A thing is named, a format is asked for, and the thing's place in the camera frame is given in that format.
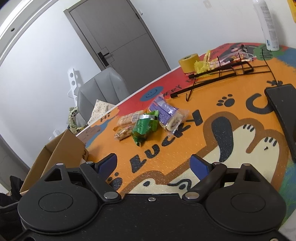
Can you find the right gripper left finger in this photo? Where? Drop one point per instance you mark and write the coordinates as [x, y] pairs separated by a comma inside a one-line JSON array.
[[96, 175]]

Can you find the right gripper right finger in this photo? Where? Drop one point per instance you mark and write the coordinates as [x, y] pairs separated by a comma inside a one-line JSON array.
[[209, 174]]

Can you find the small peanut snack pack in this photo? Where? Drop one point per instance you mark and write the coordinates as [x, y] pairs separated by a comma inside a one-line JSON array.
[[123, 132]]

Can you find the long biscuit bar pack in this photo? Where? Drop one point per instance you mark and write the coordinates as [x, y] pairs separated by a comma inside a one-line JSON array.
[[130, 119]]

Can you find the purple cracker package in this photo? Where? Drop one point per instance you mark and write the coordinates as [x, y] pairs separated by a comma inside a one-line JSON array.
[[169, 116]]

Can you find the green crinkled snack bag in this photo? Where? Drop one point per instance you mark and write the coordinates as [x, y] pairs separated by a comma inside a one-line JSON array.
[[147, 123]]

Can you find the brown cardboard box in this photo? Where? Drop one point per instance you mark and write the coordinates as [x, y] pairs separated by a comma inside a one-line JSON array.
[[65, 148]]

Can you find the colourful cartoon table mat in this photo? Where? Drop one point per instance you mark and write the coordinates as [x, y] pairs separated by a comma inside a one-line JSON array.
[[229, 121]]

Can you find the dotted cream cushion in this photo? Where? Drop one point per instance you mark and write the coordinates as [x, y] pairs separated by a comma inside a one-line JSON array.
[[99, 110]]

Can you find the panda print neck pillow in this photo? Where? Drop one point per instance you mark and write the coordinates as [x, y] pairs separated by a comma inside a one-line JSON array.
[[73, 125]]

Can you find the grey padded chair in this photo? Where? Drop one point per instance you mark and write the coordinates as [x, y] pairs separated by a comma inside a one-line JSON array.
[[107, 86]]

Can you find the white perforated board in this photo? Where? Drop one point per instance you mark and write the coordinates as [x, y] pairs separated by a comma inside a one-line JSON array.
[[75, 83]]

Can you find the black flat device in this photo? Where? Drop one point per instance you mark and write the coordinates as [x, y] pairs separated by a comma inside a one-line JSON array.
[[282, 100]]

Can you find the yellow crinkled wrapper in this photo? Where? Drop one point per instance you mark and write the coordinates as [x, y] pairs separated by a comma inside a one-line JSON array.
[[206, 64]]

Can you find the yellow tape roll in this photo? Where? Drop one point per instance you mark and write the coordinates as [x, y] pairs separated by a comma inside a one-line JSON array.
[[187, 63]]

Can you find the pink candy wrappers pile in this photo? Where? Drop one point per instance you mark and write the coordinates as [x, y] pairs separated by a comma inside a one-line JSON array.
[[238, 53]]

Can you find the grey room door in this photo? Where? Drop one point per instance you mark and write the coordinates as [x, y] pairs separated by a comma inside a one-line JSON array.
[[118, 36]]

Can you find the white spray bottle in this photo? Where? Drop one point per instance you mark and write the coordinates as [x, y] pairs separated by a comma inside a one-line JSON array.
[[267, 26]]

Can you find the black wire rack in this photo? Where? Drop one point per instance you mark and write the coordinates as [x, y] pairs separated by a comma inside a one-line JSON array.
[[232, 69]]

